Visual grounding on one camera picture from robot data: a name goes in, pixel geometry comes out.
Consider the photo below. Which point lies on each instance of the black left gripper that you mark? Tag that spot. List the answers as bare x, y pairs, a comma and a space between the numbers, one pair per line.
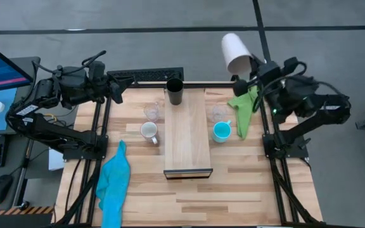
100, 87

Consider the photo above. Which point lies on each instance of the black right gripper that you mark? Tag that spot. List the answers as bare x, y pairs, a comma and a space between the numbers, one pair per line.
268, 73

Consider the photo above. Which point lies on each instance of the tall beige cup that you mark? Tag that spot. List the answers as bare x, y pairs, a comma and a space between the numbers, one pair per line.
234, 50

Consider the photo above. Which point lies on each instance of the clear glass cup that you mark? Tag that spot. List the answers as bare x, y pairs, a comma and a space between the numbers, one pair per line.
219, 114
151, 112

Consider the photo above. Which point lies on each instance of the white patterned mug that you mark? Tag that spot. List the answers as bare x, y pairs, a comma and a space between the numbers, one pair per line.
149, 131

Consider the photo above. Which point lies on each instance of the tall black cup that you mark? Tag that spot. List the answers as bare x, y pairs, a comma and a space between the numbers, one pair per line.
175, 90

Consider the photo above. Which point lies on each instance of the teal mug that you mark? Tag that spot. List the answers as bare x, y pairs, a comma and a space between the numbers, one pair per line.
221, 131

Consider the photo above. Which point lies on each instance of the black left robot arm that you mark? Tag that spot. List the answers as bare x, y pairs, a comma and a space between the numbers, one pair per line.
52, 133

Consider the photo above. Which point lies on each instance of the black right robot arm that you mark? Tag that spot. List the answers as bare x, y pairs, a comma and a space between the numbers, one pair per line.
322, 111

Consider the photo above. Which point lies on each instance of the black perforated panel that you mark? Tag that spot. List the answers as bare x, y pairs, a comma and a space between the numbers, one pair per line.
144, 75

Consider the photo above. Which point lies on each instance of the green cloth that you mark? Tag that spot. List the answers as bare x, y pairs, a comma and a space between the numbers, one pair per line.
244, 111

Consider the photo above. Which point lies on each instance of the grey computer desk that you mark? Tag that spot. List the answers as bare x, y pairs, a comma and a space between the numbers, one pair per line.
27, 65

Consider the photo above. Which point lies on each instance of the blue cloth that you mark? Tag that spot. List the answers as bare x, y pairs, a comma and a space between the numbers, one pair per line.
112, 183

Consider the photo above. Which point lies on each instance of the white paper sheet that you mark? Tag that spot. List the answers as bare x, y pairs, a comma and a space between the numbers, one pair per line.
55, 161

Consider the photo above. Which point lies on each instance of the black computer mouse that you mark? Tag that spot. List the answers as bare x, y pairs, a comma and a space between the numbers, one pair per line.
0, 188

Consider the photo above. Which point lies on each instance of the black case with hazard stripe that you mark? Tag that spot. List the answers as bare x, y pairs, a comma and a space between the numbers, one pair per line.
14, 211

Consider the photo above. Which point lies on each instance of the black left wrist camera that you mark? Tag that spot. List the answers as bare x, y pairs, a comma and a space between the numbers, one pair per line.
97, 69

